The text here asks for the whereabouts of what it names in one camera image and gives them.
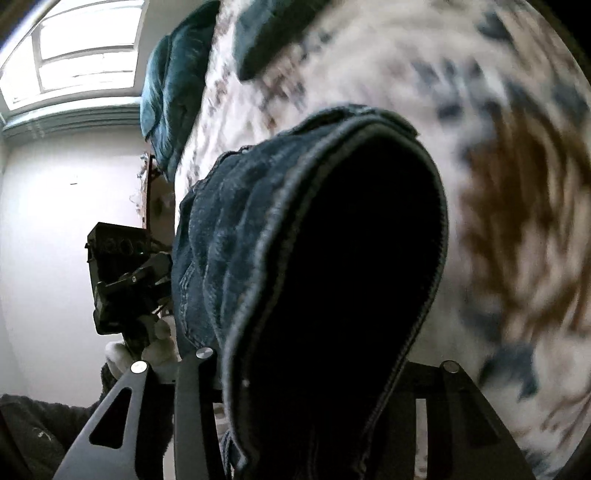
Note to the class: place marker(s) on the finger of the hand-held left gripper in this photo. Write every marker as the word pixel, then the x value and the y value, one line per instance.
pixel 143 272

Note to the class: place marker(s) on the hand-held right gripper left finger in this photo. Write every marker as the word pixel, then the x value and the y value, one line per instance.
pixel 194 392

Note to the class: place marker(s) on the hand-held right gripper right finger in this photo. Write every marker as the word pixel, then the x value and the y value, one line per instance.
pixel 443 392

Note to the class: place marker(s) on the blue denim pants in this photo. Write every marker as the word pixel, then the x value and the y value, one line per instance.
pixel 277 230

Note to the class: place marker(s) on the person's left forearm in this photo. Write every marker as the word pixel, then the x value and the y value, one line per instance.
pixel 37 429

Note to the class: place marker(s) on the person's left hand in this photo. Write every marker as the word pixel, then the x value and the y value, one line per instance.
pixel 161 346

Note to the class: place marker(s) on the brown wooden furniture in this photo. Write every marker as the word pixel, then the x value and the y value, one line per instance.
pixel 150 198

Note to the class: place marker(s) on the dark teal cloth pile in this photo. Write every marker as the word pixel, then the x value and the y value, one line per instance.
pixel 171 92

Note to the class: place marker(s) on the window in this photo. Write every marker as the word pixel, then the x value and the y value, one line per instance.
pixel 83 46

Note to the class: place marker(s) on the folded blue jeans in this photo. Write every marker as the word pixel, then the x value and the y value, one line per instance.
pixel 263 41

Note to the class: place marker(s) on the floral printed blanket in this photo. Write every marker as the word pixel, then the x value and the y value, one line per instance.
pixel 461 115

